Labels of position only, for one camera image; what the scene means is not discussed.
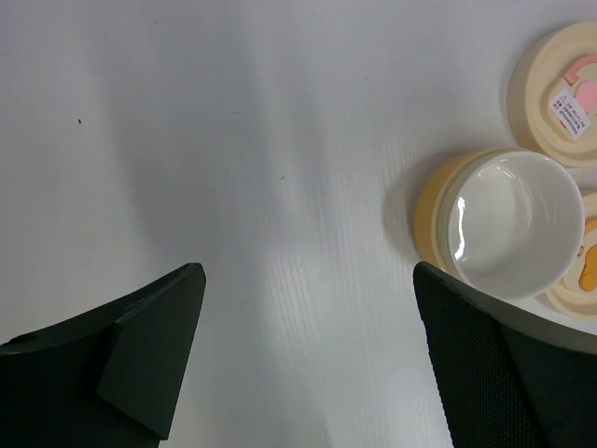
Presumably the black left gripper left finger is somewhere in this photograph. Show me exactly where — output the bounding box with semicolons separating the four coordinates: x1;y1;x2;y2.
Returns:
1;263;206;447

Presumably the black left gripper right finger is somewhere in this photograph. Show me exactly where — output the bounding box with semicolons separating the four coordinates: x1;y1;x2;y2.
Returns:
413;261;596;447

